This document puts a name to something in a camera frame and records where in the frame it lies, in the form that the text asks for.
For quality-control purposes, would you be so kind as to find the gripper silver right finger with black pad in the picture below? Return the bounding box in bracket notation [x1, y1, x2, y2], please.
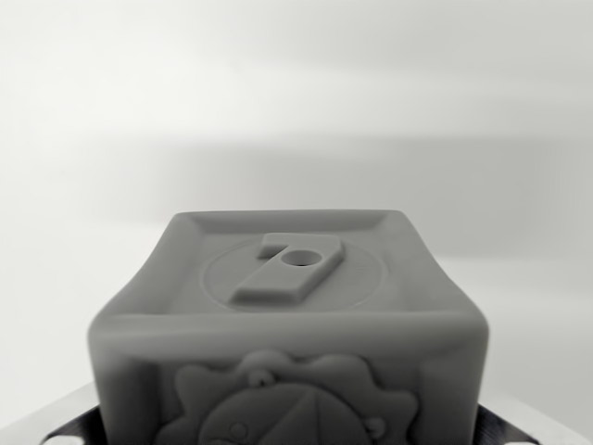
[474, 401, 593, 445]

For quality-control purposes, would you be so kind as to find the grey embossed number cube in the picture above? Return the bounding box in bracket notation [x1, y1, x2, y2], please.
[85, 209, 491, 445]

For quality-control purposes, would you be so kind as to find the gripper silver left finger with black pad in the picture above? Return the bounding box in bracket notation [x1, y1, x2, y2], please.
[0, 382, 108, 445]

